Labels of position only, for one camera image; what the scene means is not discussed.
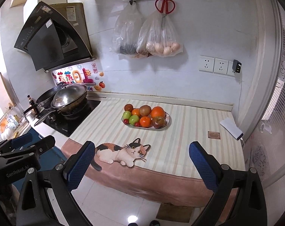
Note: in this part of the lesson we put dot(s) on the small red-yellow apple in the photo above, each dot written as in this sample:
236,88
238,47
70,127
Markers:
158,122

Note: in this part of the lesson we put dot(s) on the small orange mandarin middle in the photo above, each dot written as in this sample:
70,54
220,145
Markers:
135,111

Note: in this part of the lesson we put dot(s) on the black range hood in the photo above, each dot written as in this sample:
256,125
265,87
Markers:
56,36

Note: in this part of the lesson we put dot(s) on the white wall socket right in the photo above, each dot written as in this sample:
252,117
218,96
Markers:
220,66

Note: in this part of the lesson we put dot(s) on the white wall socket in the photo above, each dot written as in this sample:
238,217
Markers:
206,64
220,66

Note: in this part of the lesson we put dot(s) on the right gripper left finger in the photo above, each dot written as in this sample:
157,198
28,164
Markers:
68,178

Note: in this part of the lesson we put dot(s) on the green tomato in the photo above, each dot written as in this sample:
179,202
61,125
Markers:
126,115
134,119

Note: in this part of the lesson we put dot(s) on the brown floor mat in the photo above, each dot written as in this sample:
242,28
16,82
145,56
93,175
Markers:
170,212

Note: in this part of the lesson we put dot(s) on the white power bank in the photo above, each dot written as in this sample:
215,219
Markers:
232,128

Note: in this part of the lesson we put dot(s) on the bright orange mandarin front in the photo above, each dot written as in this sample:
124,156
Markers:
145,122

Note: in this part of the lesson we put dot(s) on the small brown card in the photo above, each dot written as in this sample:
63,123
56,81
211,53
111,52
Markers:
214,135

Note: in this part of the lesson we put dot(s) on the plastic bag dark contents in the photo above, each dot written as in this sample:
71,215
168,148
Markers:
126,31

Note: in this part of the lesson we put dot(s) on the steel wok pan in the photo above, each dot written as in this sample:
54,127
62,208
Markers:
66,99

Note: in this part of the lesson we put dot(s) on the green tomato left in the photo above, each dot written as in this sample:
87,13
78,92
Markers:
126,115

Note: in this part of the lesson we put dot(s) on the plastic bag with eggs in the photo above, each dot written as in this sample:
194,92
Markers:
158,37

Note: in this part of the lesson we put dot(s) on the large dark red apple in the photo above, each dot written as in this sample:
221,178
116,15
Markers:
145,110

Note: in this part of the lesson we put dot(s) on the bright orange mandarin back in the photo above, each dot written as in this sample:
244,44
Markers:
157,112

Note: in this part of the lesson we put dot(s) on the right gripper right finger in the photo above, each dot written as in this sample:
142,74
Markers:
219,178

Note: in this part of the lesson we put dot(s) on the dark sauce bottle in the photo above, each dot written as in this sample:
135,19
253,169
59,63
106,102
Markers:
31,103

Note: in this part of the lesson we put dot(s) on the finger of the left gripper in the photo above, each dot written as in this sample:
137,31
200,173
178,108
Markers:
42,145
12,144

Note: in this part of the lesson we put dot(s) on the striped cat tablecloth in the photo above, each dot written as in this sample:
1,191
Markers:
167,174

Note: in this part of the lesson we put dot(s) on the glass floral fruit plate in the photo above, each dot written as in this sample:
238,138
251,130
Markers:
166,124

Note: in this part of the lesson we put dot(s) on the black plug adapter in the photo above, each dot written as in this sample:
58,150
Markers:
236,66

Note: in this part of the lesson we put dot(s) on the dark brown-orange round orange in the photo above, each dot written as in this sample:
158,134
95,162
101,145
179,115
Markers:
128,107

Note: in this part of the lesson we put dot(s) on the red handled scissors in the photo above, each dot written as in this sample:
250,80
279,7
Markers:
164,7

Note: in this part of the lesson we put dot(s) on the white wall socket left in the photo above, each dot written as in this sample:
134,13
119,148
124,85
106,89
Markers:
206,64

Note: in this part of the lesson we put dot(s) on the black gas stove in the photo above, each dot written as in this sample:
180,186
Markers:
67,122

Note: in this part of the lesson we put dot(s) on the bright orange mandarin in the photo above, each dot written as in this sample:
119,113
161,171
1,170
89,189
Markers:
157,112
145,122

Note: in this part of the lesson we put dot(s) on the green tomato right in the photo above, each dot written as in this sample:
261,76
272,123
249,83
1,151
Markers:
134,119

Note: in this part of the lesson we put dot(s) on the black frying pan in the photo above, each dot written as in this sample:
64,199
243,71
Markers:
44,101

